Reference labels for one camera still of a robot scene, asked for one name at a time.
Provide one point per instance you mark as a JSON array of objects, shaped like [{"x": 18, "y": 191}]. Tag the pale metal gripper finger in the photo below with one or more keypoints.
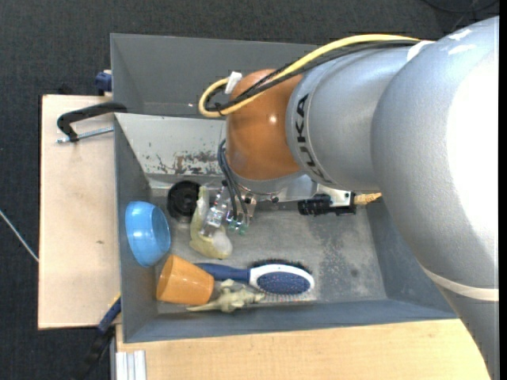
[
  {"x": 214, "y": 219},
  {"x": 220, "y": 199}
]

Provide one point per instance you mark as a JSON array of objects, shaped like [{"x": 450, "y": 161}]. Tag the pale yellow soft toy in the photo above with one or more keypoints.
[{"x": 200, "y": 240}]

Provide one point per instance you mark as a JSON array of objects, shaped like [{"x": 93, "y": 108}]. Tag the black round ribbed cap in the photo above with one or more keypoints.
[{"x": 181, "y": 201}]

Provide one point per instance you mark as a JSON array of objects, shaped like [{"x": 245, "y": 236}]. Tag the grey metal bin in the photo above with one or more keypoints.
[{"x": 277, "y": 248}]

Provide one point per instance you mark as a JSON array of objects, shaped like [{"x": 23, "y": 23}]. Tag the orange cup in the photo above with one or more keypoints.
[{"x": 184, "y": 281}]

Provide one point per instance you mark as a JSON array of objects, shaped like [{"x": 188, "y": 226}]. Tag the blue bowl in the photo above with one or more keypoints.
[{"x": 144, "y": 234}]

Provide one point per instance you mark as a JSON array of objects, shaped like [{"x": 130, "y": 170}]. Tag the pale yellow toy skeleton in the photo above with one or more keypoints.
[{"x": 233, "y": 297}]

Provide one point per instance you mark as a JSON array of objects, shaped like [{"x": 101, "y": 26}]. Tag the blue and white hairbrush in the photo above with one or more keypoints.
[{"x": 283, "y": 281}]

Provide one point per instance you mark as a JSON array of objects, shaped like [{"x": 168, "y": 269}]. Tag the pale wood flat board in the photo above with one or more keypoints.
[{"x": 77, "y": 212}]

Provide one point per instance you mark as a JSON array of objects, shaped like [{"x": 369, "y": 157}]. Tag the black cylinder on white bracket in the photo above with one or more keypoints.
[{"x": 317, "y": 205}]

